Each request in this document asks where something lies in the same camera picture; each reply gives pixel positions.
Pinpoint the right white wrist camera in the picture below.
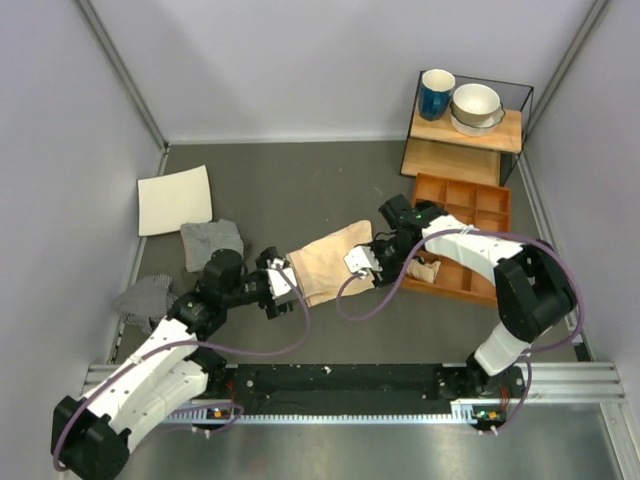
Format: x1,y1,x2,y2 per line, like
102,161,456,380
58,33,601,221
344,245,382,278

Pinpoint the orange wooden divided organizer box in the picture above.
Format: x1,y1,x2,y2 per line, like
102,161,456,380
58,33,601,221
399,172,512,307

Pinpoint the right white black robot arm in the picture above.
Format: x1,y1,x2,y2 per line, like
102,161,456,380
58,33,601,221
353,195,578,396

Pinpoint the grey striped underwear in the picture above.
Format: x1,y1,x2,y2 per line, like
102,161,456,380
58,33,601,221
113,274,177,335
180,219,244,273

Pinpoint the lower white bowl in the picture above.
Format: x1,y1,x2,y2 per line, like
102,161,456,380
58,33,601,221
451,109,505,137

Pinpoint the black wire wooden shelf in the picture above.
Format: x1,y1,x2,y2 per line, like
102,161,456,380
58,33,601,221
399,75,535,186

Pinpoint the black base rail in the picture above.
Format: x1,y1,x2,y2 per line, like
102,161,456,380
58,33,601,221
82,362,626,426

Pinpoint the upper white bowl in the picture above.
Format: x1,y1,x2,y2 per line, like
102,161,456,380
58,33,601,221
451,83,502,125

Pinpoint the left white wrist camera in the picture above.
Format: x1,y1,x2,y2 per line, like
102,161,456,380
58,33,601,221
266,257,297,300

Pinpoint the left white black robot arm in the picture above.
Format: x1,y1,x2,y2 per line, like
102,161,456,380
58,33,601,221
51,247,300,479

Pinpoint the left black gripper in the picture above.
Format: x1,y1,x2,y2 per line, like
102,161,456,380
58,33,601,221
223,248,297,317

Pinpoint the white bowl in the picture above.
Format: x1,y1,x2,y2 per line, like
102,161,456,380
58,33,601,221
451,109,505,137
451,83,502,125

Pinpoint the white board sheet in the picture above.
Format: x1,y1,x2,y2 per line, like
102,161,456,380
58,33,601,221
137,165,213,237

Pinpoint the blue mug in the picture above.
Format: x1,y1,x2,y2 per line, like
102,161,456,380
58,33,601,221
418,69,456,121

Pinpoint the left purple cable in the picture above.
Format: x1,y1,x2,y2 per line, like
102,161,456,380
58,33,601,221
52,267,312,474

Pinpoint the cream rolled underwear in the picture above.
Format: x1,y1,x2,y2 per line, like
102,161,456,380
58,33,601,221
407,259,441,284

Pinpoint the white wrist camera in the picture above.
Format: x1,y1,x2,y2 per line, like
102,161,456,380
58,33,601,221
266,257,297,300
344,245,382,278

